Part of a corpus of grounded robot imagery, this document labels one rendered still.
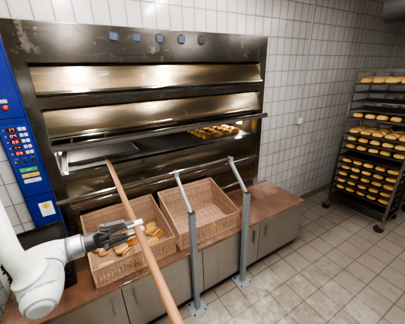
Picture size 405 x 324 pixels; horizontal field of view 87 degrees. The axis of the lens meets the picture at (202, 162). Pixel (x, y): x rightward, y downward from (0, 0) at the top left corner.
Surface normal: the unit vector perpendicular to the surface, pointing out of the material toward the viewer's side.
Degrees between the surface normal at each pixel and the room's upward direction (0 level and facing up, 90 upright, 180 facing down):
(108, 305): 90
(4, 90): 90
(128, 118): 70
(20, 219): 90
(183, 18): 90
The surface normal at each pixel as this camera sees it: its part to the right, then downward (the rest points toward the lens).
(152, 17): 0.51, 0.32
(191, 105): 0.47, -0.02
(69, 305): -0.04, -0.92
